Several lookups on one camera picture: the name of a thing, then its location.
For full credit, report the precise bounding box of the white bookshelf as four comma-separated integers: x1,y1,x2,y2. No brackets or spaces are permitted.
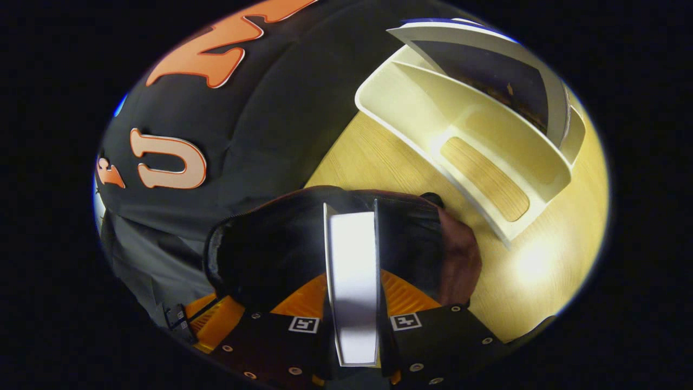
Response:
355,44,586,250

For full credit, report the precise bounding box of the white spine grey cover book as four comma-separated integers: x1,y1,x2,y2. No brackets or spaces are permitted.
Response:
323,203,381,367

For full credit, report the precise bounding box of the blue cover book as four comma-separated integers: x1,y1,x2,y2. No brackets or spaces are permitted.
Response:
387,18,570,150

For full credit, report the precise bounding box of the maroon schoolbag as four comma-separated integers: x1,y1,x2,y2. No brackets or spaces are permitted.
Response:
202,185,483,320

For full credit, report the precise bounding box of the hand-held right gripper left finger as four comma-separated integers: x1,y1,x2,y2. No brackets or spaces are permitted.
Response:
211,274,331,388

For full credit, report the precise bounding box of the black backdrop cloth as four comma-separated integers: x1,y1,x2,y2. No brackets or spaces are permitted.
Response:
95,0,450,331

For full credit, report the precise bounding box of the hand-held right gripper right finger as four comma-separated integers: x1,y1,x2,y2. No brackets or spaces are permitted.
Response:
378,269,512,386

